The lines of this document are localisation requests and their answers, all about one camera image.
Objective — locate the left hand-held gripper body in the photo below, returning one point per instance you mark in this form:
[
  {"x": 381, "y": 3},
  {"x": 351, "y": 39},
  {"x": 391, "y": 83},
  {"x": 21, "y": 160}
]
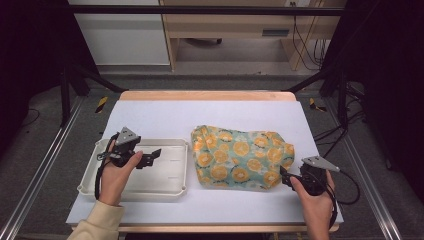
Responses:
[{"x": 126, "y": 138}]

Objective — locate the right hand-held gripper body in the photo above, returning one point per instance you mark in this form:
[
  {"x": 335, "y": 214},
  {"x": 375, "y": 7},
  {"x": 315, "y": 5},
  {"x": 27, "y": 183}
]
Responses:
[{"x": 313, "y": 180}]

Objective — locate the white plastic tray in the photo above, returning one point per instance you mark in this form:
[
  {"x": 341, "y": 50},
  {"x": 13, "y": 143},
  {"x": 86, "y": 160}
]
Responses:
[{"x": 163, "y": 176}]

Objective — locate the orange print cloth bag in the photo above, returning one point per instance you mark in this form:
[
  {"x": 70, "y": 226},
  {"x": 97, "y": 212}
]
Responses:
[{"x": 240, "y": 158}]

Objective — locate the person's right hand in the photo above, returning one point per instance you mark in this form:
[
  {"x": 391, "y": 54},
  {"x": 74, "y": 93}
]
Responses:
[{"x": 316, "y": 210}]

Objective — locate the person's left hand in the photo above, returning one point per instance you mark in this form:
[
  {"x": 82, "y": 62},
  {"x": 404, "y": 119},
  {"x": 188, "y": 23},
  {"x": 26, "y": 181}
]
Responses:
[{"x": 115, "y": 181}]

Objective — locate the yellow black tape strip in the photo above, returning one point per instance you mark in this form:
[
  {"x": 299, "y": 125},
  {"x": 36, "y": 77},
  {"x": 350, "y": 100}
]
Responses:
[
  {"x": 101, "y": 104},
  {"x": 315, "y": 105}
]

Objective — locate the white table mat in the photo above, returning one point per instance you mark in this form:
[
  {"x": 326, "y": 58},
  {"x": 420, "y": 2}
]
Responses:
[{"x": 200, "y": 116}]

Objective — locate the black metal stand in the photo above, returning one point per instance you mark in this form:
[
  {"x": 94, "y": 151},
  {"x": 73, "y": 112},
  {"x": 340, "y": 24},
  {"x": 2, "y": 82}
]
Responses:
[
  {"x": 341, "y": 96},
  {"x": 65, "y": 96}
]

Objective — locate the white cabinet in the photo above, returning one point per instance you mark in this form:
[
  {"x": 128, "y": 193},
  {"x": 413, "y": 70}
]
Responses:
[{"x": 121, "y": 36}]

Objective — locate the black curtain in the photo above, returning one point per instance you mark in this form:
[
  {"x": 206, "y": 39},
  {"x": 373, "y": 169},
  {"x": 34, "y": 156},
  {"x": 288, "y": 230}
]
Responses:
[
  {"x": 386, "y": 66},
  {"x": 33, "y": 50}
]

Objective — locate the wooden desk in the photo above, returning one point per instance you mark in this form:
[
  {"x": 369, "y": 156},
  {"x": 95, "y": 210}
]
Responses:
[{"x": 230, "y": 26}]

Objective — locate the aluminium floor rail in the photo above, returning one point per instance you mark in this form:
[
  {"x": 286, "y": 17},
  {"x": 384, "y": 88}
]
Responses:
[
  {"x": 40, "y": 166},
  {"x": 366, "y": 180}
]

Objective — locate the black horizontal frame bar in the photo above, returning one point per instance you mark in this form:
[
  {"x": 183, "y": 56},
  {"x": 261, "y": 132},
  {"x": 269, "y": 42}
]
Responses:
[{"x": 200, "y": 10}]

